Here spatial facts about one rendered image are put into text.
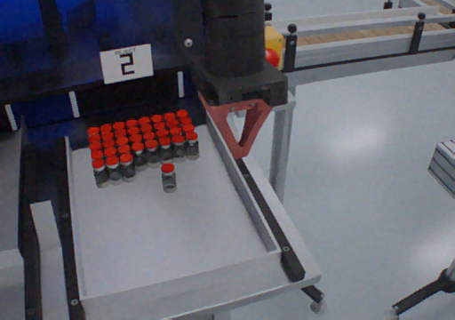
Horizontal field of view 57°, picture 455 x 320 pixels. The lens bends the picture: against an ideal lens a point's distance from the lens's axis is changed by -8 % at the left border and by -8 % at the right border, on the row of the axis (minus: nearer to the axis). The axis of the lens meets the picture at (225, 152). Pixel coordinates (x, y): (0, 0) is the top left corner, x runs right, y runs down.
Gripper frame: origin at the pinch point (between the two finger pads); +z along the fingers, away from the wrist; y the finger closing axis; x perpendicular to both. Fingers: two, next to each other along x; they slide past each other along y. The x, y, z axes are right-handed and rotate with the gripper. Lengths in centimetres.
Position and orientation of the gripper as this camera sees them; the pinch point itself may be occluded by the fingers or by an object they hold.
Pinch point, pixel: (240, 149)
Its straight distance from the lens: 46.9
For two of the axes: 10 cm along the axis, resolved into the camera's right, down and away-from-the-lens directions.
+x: -9.5, 2.1, -2.4
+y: -3.1, -4.7, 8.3
